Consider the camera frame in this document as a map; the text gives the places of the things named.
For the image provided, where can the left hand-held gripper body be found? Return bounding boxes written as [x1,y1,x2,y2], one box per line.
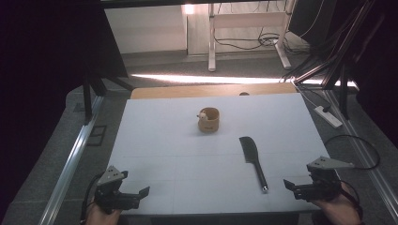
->
[93,165,141,216]

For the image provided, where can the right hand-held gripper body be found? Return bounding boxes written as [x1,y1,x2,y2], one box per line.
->
[293,156,356,203]

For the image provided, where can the person's left hand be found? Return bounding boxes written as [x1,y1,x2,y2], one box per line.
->
[84,203,122,225]

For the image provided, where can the person's right hand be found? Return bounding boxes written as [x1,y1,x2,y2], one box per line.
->
[312,182,361,225]

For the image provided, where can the dark floor socket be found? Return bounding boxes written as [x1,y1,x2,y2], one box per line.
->
[85,125,108,147]

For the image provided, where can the white power strip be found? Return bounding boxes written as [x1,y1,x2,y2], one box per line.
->
[314,105,344,129]

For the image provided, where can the white table mat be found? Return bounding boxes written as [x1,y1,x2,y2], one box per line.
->
[104,92,337,217]

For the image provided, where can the black metal stand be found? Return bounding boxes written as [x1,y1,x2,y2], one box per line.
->
[281,0,387,121]
[82,69,136,127]

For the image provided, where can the black monitor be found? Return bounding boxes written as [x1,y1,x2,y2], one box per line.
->
[287,0,340,46]

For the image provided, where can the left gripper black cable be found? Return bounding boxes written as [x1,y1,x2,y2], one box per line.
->
[80,172,101,223]

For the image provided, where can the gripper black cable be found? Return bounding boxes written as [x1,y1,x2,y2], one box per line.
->
[80,172,101,223]
[340,179,364,219]

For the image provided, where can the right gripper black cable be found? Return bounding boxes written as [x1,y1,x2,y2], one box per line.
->
[340,179,364,219]

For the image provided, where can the metal floor rail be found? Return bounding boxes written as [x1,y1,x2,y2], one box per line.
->
[323,89,398,221]
[38,95,105,225]

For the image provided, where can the black looped cable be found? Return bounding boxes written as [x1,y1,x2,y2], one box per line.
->
[323,134,381,172]

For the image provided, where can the black floor cables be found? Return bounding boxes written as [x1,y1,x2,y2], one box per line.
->
[213,1,311,54]

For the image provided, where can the white desk frame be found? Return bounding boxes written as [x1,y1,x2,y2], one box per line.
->
[207,0,293,72]

